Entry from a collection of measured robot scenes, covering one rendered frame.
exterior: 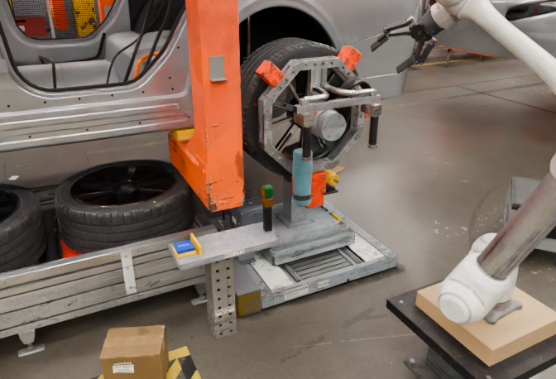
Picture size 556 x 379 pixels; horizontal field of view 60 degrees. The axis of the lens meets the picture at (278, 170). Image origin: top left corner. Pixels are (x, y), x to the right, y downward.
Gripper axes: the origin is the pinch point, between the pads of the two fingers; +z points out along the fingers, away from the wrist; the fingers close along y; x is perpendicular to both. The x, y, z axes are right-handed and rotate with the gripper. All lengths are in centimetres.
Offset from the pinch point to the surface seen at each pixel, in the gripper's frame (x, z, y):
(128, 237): 24, 130, 24
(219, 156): 5, 77, 15
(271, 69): -27, 47, 13
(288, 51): -41, 44, 7
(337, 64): -40, 34, -13
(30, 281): 51, 145, 53
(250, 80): -32, 62, 14
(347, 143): -26, 57, -43
